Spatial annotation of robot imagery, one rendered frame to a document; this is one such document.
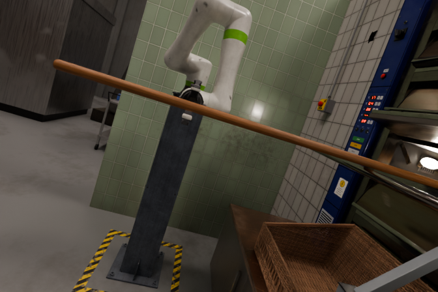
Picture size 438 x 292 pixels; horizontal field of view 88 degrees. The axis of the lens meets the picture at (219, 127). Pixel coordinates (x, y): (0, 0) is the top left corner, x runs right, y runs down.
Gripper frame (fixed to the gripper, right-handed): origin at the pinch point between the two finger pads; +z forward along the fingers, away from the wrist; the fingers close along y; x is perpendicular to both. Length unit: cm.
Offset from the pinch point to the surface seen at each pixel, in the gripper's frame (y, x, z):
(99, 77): 1.2, 26.9, 1.7
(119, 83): 1.0, 21.2, 1.7
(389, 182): 3, -63, 12
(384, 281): 20, -47, 35
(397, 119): -20, -86, -18
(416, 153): -10, -122, -34
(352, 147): -2, -99, -51
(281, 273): 51, -51, -3
